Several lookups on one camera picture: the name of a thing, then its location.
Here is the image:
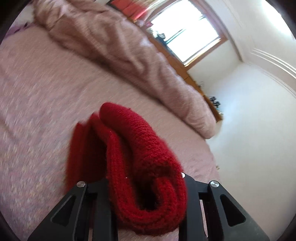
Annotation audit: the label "red knitted cardigan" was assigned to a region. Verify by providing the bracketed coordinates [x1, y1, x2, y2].
[65, 102, 187, 235]

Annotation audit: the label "dark items on cabinet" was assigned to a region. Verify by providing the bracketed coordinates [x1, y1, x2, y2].
[208, 96, 220, 109]

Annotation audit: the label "pink floral bed sheet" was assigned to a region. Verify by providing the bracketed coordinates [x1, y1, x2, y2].
[1, 26, 219, 240]

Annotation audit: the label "wooden side cabinet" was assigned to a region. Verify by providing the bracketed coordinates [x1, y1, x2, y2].
[147, 37, 224, 122]

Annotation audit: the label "pink crumpled duvet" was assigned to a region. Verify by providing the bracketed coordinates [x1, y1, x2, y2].
[33, 1, 216, 139]

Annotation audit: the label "wooden framed window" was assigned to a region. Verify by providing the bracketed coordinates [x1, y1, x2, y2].
[142, 1, 228, 70]

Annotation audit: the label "white lilac pillow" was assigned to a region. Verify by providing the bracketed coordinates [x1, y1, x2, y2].
[4, 3, 34, 38]

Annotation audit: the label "cream and red curtain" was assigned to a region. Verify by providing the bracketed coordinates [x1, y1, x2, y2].
[107, 0, 147, 21]

